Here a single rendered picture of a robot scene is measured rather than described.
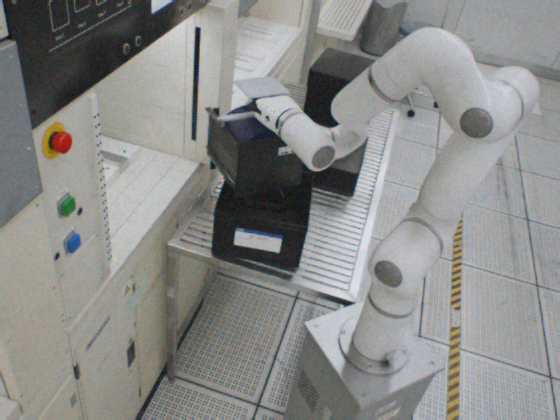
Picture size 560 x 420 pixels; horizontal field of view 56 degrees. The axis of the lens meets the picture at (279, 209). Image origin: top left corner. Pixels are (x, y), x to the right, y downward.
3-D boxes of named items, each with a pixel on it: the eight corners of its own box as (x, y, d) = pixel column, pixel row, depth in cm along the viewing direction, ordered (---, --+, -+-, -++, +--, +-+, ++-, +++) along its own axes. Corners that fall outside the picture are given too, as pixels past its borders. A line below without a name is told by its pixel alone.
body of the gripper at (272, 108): (271, 140, 130) (251, 118, 137) (306, 134, 134) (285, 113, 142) (275, 113, 125) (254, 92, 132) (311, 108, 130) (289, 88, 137)
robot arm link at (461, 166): (371, 259, 122) (402, 228, 132) (414, 291, 118) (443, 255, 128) (472, 68, 88) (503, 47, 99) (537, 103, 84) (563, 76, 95)
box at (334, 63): (361, 141, 224) (375, 88, 209) (298, 122, 230) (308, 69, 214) (374, 113, 246) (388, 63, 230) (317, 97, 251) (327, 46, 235)
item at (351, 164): (353, 197, 193) (361, 168, 184) (276, 176, 196) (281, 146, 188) (364, 156, 215) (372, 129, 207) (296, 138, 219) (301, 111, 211)
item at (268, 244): (210, 253, 160) (213, 210, 149) (227, 199, 182) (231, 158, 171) (299, 269, 160) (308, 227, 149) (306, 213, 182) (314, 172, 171)
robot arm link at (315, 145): (318, 116, 129) (288, 111, 124) (347, 143, 121) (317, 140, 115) (305, 145, 133) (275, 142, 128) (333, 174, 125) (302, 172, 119)
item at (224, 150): (228, 211, 146) (236, 111, 127) (200, 171, 160) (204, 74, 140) (302, 194, 157) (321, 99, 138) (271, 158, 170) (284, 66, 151)
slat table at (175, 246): (311, 432, 200) (355, 302, 153) (166, 382, 208) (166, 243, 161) (363, 227, 300) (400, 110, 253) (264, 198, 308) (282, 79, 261)
